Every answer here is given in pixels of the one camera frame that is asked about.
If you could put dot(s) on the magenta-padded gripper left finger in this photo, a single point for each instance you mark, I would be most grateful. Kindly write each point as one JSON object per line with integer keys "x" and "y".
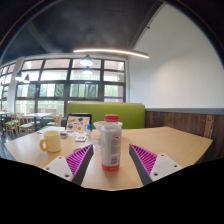
{"x": 57, "y": 165}

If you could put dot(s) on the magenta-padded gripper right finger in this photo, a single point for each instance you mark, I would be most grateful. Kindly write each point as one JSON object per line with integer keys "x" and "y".
{"x": 165, "y": 165}

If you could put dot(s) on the clear red-capped drink bottle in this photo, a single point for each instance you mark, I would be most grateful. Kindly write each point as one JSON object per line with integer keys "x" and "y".
{"x": 111, "y": 143}

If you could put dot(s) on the pale yellow mug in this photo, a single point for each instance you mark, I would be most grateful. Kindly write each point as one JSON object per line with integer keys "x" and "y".
{"x": 52, "y": 141}

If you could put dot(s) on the small dark box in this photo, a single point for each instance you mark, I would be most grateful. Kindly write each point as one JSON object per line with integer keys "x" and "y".
{"x": 63, "y": 135}

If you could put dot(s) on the small white flat device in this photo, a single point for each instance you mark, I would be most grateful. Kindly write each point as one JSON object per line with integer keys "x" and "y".
{"x": 81, "y": 138}

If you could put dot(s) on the sticker-covered black laptop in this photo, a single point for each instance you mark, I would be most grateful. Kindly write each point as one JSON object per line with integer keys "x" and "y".
{"x": 78, "y": 123}

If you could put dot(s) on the small blue-capped bottle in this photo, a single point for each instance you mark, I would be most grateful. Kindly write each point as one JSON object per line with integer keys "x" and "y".
{"x": 89, "y": 129}

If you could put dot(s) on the group of green-seated wooden chairs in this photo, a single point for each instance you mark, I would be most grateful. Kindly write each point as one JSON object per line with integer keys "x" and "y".
{"x": 25, "y": 126}

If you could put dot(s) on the wooden dining table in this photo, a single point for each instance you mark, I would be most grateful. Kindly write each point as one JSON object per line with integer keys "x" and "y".
{"x": 37, "y": 115}

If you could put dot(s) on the green upholstered bench backrest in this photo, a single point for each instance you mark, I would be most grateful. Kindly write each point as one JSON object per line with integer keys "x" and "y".
{"x": 130, "y": 115}

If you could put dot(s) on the group of pendant lamps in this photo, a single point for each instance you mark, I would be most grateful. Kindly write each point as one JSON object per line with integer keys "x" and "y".
{"x": 86, "y": 62}

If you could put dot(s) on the long curved ceiling light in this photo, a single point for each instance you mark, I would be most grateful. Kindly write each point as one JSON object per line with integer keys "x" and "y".
{"x": 110, "y": 51}

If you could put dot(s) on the large dark-framed window wall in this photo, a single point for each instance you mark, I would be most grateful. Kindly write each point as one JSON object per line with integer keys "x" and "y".
{"x": 53, "y": 75}

